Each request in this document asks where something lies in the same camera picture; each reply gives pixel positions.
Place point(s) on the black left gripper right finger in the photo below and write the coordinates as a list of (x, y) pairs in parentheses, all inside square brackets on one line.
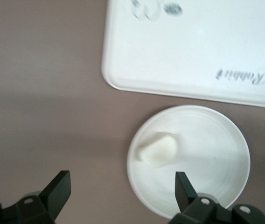
[(188, 198)]

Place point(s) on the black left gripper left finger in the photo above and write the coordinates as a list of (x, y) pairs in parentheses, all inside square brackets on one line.
[(55, 196)]

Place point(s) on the round cream plate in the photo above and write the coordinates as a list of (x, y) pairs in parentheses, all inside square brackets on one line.
[(204, 151)]

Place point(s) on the white steamed bun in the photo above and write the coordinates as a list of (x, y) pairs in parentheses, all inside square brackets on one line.
[(158, 151)]

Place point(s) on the brown table cloth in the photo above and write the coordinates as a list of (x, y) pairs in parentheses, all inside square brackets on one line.
[(41, 93)]

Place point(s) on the cream rabbit print tray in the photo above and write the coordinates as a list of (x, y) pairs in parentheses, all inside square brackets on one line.
[(193, 58)]

